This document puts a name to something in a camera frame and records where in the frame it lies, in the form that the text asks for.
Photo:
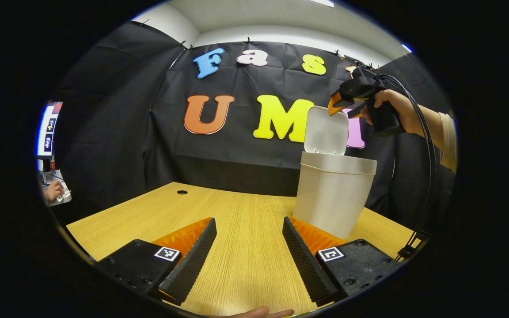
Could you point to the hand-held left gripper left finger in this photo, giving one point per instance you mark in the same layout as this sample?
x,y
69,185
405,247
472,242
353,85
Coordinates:
x,y
192,260

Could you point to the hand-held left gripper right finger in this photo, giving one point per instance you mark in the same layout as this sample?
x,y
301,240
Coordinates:
x,y
303,260

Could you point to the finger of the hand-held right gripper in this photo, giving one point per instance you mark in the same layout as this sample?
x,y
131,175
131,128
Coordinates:
x,y
337,104

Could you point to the white desktop garbage bin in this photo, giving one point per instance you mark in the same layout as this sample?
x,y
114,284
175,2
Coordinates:
x,y
332,198

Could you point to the wooden desktop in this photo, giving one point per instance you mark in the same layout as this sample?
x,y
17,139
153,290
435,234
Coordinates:
x,y
245,229

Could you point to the ceiling light panel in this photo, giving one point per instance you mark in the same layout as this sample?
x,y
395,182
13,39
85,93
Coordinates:
x,y
321,2

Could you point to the black backdrop cloth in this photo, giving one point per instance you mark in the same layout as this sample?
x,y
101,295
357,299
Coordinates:
x,y
126,154

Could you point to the white side desk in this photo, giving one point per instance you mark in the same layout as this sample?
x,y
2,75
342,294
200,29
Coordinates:
x,y
65,194

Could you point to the computer monitor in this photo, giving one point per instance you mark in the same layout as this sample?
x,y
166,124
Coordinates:
x,y
47,130

